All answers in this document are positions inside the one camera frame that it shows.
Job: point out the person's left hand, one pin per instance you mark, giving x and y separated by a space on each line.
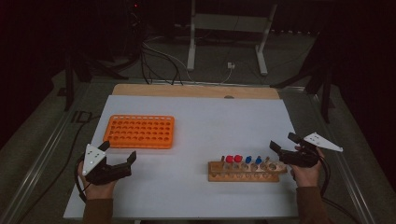
98 191

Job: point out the person's right hand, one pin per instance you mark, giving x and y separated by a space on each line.
306 177

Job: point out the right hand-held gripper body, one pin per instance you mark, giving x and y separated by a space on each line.
299 158

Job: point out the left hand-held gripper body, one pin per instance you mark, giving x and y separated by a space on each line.
107 172

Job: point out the dark equipment with red light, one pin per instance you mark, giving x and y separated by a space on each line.
135 18

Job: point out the wooden tube rack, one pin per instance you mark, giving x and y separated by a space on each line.
243 176

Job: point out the black tripod stand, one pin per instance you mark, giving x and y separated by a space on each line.
69 81
326 93

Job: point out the white metal stand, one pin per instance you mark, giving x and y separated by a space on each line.
229 22

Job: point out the blue-capped test tube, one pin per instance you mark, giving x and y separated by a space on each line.
248 160
258 160

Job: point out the white table sheet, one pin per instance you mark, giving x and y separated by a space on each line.
202 124

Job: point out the orange plastic tube rack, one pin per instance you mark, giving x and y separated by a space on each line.
140 132

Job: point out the aluminium frame rail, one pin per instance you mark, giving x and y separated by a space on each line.
351 174
37 161

